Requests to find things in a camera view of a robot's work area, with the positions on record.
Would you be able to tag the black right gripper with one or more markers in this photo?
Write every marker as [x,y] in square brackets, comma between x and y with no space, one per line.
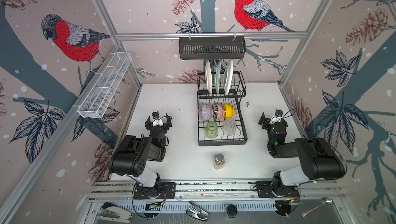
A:
[267,122]

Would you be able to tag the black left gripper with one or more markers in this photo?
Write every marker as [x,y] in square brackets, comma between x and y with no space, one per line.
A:
[158,126]

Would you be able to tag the clear glass tumbler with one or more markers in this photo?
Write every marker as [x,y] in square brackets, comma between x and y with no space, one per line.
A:
[229,127]

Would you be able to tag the yellow bowl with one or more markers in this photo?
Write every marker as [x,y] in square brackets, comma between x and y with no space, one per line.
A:
[229,111]

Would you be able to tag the green glass tumbler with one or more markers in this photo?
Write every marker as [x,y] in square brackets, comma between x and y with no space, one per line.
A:
[211,130]

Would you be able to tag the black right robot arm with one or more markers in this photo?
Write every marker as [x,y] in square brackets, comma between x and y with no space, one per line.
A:
[317,160]

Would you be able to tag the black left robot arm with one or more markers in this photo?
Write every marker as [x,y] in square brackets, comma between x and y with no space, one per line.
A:
[132,154]

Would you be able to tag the black two-tier dish rack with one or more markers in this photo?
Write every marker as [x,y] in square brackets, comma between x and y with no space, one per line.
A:
[220,121]

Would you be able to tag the lilac bowl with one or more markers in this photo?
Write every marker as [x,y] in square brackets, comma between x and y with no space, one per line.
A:
[207,112]

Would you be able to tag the spice jar silver lid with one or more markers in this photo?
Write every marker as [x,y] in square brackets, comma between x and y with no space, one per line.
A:
[219,161]

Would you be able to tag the white plate blue rim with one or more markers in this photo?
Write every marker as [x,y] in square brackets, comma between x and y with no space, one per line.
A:
[228,75]

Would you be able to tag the white plate left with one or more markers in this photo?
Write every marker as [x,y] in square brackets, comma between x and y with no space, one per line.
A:
[208,78]

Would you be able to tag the pale green plate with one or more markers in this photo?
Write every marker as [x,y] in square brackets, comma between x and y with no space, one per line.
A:
[218,77]

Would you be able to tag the round black cap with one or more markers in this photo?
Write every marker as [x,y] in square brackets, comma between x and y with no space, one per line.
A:
[231,211]

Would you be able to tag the black stapler centre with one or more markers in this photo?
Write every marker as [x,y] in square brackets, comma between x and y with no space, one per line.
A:
[197,212]

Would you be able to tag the black stapler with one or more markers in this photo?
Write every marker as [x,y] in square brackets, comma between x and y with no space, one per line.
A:
[112,213]
[197,212]

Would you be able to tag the metal spoon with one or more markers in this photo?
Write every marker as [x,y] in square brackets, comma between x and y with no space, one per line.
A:
[324,202]

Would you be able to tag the black stapler left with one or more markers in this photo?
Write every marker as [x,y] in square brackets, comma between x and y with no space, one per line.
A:
[112,213]

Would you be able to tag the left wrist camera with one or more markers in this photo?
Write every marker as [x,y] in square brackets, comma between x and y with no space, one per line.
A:
[157,119]

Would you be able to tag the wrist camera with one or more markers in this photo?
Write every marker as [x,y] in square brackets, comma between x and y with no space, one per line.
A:
[157,119]
[277,115]

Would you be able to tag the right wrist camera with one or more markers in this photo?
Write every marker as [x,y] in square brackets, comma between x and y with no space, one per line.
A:
[277,115]

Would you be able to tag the white wire mesh shelf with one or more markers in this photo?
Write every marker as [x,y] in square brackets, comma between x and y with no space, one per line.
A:
[100,96]

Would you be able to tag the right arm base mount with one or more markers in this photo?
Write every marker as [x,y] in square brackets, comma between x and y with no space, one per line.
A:
[266,189]

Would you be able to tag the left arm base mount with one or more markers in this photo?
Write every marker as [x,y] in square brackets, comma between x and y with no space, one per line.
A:
[165,190]

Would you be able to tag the black hanging wall basket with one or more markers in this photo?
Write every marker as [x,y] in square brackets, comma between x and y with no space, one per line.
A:
[208,48]

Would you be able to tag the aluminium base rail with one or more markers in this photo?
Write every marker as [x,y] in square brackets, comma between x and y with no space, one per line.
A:
[201,190]

